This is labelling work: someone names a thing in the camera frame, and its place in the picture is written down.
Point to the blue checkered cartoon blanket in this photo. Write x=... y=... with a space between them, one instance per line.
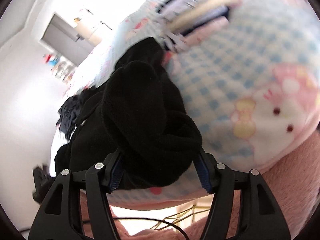
x=252 y=87

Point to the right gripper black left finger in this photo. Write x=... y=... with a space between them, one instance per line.
x=59 y=216

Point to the black fleece garment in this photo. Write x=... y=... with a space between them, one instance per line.
x=138 y=112

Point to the gold wire rack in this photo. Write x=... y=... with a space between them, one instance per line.
x=188 y=214

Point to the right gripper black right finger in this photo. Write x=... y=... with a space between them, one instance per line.
x=260 y=216

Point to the white wall shelf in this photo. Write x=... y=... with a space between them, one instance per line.
x=61 y=68

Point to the pile of light clothes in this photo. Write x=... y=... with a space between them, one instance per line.
x=185 y=23

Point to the navy zippered jacket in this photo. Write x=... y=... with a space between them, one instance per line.
x=70 y=110

